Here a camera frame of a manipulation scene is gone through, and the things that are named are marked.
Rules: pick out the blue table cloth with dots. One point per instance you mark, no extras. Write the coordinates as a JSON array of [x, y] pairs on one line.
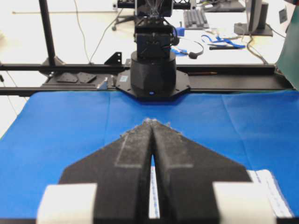
[[55, 129]]

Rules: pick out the white blue striped towel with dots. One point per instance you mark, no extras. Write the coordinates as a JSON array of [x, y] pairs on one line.
[[279, 204]]

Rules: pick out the black upright frame post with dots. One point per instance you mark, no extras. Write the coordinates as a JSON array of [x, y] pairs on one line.
[[52, 59]]

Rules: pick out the black aluminium frame rail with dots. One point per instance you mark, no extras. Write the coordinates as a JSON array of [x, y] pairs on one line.
[[203, 78]]

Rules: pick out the black headset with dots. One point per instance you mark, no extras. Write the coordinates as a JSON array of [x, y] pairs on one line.
[[193, 55]]

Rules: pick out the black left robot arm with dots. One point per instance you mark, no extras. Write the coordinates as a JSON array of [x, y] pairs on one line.
[[153, 53]]

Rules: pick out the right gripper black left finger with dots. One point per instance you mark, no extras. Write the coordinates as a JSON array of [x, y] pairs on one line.
[[121, 171]]

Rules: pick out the black computer keyboard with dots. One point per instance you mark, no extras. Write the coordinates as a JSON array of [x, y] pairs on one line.
[[195, 19]]

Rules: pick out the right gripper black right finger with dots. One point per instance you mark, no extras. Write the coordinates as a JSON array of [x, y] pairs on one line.
[[185, 172]]

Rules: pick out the green backdrop board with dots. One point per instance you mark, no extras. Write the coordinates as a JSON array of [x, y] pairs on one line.
[[288, 62]]

